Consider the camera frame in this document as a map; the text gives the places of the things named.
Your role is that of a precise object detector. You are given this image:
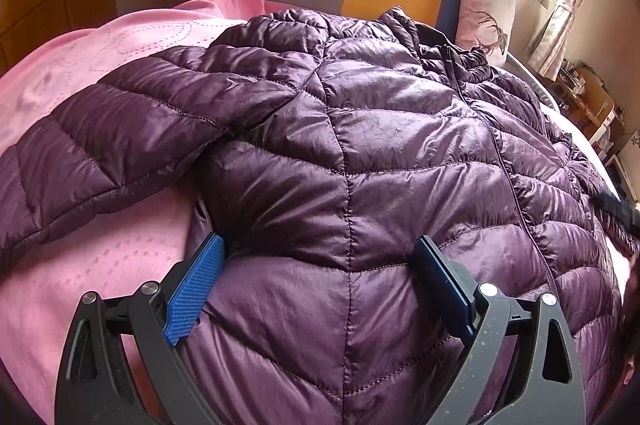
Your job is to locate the purple quilted puffer jacket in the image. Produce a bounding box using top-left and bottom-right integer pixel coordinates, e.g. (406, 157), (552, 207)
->
(0, 6), (640, 425)

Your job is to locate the pink blanket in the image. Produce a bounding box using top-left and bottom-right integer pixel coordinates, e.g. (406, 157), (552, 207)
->
(0, 0), (633, 425)

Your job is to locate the grey bed rail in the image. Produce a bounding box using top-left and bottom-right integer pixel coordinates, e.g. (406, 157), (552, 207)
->
(505, 54), (560, 108)

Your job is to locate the pale pink printed pillow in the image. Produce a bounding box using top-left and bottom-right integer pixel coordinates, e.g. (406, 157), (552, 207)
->
(455, 0), (517, 67)

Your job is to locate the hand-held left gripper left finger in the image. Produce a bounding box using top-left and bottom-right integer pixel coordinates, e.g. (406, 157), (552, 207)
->
(54, 232), (226, 425)

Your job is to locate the cluttered wooden desk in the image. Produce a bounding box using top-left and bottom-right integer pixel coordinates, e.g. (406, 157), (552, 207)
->
(550, 61), (617, 142)

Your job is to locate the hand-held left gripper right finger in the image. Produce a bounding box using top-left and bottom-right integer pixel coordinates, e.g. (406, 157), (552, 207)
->
(414, 235), (587, 425)

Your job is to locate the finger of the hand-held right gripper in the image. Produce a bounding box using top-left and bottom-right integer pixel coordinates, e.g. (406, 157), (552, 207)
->
(590, 190), (640, 237)

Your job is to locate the white cabinet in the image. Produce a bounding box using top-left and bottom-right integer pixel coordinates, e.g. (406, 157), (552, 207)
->
(592, 115), (640, 201)

